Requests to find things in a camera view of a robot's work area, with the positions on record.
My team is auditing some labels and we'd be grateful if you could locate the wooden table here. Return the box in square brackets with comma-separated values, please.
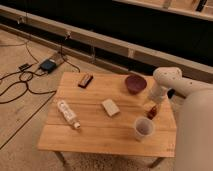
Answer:
[36, 71, 178, 169]

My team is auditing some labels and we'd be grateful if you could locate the white sponge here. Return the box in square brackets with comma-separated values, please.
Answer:
[102, 99, 120, 117]

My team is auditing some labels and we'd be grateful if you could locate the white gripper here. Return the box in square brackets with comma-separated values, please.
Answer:
[143, 83, 167, 112]

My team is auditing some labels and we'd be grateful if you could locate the blue power adapter box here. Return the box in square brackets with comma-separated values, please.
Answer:
[39, 59, 56, 72]

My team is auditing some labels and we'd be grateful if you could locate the dark brown rectangular block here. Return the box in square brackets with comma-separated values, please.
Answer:
[78, 74, 93, 88]

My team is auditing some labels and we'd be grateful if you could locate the black floor cable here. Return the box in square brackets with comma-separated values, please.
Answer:
[0, 39, 81, 105]

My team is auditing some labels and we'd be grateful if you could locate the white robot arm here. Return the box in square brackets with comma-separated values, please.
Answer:
[148, 67, 213, 171]

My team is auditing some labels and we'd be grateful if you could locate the dark red bowl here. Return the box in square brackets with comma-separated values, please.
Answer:
[125, 74, 147, 94]

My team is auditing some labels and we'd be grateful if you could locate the small black connector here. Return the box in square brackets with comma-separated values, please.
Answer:
[18, 63, 32, 71]

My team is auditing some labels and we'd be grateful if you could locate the translucent plastic cup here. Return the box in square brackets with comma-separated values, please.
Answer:
[134, 117, 155, 141]

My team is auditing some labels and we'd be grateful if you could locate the white plastic bottle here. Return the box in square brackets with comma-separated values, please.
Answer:
[57, 100, 81, 129]

